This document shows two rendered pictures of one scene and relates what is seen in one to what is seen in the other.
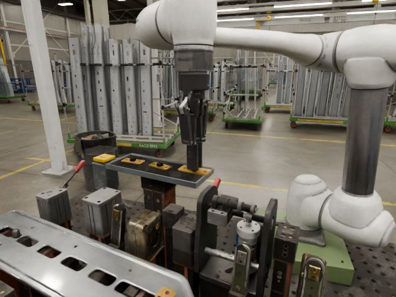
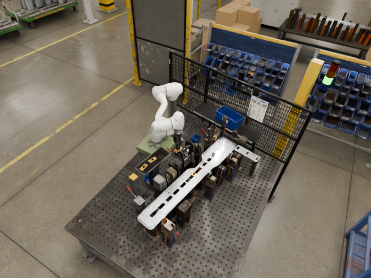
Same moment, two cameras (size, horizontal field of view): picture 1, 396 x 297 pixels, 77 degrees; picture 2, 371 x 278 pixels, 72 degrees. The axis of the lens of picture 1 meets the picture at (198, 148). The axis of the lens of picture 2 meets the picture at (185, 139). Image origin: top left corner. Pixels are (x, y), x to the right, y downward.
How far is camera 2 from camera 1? 230 cm
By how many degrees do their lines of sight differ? 71
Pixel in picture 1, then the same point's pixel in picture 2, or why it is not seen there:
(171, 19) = (179, 126)
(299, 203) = (159, 135)
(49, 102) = not seen: outside the picture
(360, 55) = (174, 94)
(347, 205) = not seen: hidden behind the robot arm
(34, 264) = (174, 200)
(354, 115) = (171, 106)
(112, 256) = (176, 183)
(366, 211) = not seen: hidden behind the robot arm
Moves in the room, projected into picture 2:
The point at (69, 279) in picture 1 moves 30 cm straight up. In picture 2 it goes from (182, 191) to (183, 171)
